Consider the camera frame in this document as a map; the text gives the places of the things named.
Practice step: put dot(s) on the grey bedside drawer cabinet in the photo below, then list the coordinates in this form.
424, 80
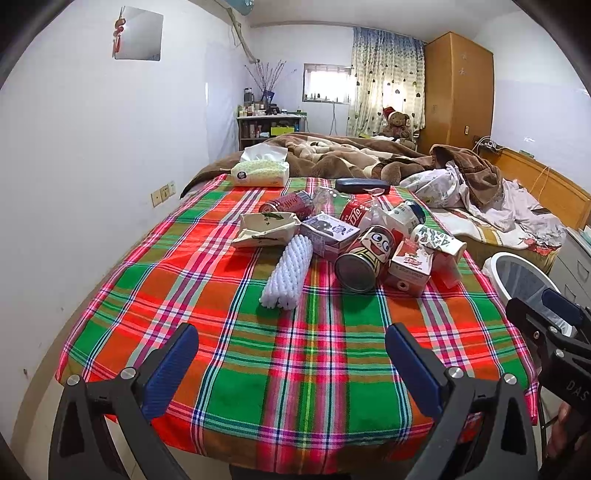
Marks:
571, 270

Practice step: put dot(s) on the beige paper bag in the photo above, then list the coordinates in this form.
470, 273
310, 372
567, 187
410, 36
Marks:
266, 229

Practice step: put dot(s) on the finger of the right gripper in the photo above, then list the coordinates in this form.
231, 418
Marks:
570, 312
531, 322

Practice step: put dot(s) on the purple milk carton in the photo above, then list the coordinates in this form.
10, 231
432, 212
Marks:
330, 237

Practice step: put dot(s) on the patterned curtain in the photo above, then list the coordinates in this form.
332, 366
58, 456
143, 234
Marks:
388, 70

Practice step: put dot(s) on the patterned paper cup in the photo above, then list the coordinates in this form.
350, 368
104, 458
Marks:
437, 241

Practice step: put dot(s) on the white foam fruit net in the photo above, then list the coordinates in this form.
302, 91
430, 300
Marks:
283, 288

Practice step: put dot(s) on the dark blue glasses case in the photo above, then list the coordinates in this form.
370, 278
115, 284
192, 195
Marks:
361, 185

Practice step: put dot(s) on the cartoon red can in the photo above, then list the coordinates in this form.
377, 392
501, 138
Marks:
363, 263

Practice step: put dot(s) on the wooden wardrobe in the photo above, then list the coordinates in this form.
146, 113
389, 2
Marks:
459, 92

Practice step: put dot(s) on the cola plastic bottle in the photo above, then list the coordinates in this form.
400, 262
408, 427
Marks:
334, 206

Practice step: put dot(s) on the wall mirror panel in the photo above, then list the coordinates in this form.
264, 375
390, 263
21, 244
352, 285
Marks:
137, 35

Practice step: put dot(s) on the green tissue pack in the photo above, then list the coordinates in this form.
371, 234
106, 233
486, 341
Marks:
262, 165

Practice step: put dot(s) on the cluttered shelf unit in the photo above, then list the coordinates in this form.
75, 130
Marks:
258, 127

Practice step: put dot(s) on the floral bed mattress sheet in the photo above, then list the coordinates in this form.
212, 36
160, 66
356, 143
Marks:
484, 240

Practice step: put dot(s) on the window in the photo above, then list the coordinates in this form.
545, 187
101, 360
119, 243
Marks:
324, 83

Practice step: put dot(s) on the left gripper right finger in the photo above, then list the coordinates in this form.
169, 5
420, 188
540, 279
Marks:
482, 428

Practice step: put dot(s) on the strawberry milk carton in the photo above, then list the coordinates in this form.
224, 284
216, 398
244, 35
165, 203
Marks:
410, 268

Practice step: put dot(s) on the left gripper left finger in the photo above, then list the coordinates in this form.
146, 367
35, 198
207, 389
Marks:
81, 444

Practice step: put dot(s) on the pale pink crumpled clothes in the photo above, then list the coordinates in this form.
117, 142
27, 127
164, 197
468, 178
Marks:
514, 206

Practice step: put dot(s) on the plaid red green bedsheet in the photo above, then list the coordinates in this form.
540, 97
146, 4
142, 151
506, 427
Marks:
309, 391

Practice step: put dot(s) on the person right hand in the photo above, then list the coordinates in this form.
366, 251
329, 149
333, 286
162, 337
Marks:
559, 436

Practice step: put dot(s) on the dried branch vase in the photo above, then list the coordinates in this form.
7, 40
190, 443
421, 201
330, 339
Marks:
266, 76

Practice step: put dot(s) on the wooden headboard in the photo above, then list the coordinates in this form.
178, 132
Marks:
560, 195

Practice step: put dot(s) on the white floral pillow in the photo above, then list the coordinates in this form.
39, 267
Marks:
438, 188

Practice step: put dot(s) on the wall power socket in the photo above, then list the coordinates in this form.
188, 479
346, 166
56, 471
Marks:
163, 194

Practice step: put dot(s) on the teddy bear santa hat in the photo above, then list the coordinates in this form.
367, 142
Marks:
398, 124

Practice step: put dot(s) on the white trash bin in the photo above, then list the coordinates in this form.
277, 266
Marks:
513, 276

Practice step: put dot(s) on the brown fleece blanket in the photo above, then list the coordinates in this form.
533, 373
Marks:
333, 157

